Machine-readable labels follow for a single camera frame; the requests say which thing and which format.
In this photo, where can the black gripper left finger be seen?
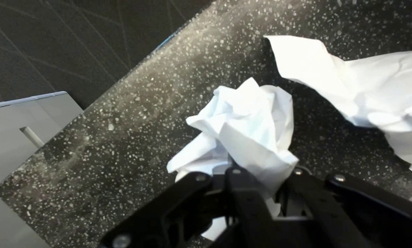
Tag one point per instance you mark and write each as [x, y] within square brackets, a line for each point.
[192, 207]

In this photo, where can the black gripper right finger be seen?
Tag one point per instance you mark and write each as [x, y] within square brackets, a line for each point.
[352, 211]

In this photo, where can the white paper piece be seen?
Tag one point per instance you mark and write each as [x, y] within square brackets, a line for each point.
[256, 133]
[371, 87]

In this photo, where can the grey printer side tray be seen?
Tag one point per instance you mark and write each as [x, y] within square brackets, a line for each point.
[8, 119]

